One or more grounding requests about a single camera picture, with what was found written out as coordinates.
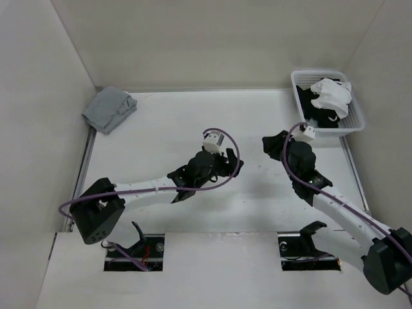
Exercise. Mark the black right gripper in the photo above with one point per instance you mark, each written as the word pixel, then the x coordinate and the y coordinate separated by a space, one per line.
pixel 272 144

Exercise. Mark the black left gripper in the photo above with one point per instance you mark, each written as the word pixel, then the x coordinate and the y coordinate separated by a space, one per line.
pixel 226 169

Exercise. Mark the white tank top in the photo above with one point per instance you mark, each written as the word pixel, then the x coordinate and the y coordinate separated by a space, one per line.
pixel 332 95

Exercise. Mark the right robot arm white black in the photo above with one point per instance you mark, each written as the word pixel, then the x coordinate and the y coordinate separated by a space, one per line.
pixel 381 253

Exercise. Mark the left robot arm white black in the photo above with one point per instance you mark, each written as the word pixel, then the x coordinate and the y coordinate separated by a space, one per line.
pixel 98 210

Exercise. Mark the black tank top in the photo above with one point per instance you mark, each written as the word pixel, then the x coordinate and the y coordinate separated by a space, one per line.
pixel 324 118

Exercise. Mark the folded grey tank top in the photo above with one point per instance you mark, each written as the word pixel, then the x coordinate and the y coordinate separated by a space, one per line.
pixel 110 108

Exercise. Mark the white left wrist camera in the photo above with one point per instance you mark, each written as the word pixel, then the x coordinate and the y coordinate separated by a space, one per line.
pixel 212 142

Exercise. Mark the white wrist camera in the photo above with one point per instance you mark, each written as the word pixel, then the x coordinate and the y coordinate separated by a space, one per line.
pixel 212 142
pixel 305 133

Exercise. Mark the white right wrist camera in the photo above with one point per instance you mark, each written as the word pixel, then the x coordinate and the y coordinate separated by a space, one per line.
pixel 305 133

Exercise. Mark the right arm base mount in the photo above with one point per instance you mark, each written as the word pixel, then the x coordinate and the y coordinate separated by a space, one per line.
pixel 298 252

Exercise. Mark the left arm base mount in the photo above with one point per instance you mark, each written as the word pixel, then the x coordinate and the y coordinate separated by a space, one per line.
pixel 146 254

